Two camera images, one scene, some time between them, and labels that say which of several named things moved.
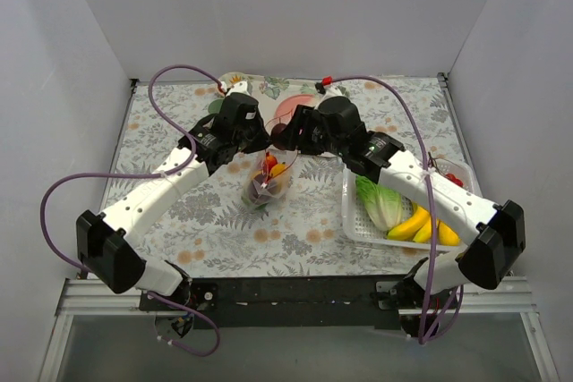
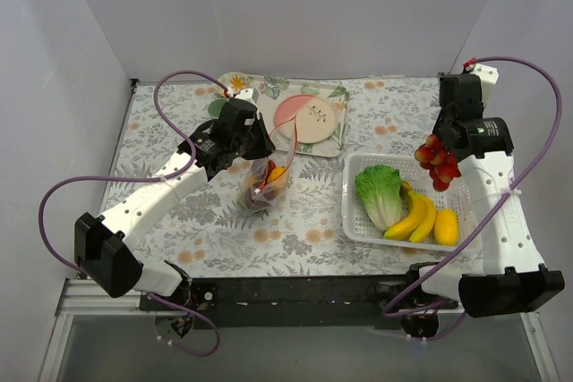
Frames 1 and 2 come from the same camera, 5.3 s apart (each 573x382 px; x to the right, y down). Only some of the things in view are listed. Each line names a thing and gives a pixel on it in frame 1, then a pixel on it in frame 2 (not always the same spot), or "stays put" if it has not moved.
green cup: x=215 y=106 stays put
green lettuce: x=382 y=206 stays put
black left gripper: x=258 y=140 stays put
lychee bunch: x=457 y=181 -> x=435 y=157
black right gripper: x=291 y=132 -> x=446 y=132
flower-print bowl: x=233 y=77 stays put
